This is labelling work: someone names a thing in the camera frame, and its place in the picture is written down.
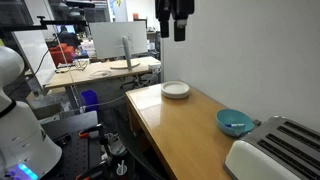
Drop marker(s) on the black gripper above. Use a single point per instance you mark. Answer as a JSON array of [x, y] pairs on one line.
[[180, 8]]

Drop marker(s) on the blue bowl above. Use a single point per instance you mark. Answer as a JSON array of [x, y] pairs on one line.
[[230, 118]]

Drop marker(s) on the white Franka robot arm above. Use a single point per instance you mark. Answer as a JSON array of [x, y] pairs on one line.
[[20, 133]]

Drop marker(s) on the white power strip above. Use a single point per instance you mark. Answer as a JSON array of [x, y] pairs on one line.
[[154, 66]]

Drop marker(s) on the white computer monitor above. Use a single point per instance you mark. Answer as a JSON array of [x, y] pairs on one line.
[[116, 38]]

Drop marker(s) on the stack of white plates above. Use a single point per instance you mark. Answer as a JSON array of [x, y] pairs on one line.
[[175, 88]]

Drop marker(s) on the wooden office desk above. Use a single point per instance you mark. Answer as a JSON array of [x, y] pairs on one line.
[[100, 75]]

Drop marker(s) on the person in dark clothes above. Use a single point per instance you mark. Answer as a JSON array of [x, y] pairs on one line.
[[68, 36]]

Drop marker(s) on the blue waste bin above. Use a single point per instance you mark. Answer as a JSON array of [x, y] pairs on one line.
[[89, 98]]

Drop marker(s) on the red chair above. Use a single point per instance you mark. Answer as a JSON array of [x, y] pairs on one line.
[[61, 53]]

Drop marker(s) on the blue and white marker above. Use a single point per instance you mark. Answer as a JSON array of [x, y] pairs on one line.
[[235, 125]]

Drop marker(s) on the white board panel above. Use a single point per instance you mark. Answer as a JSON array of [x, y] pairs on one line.
[[35, 56]]

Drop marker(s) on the black perforated robot table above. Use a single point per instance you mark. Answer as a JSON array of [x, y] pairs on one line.
[[76, 140]]

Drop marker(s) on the small white cup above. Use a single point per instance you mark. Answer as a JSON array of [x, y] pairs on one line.
[[121, 170]]

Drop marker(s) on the silver four-slot toaster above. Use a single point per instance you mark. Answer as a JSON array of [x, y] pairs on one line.
[[276, 150]]

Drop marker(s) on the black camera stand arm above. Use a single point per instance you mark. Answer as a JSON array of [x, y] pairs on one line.
[[50, 23]]

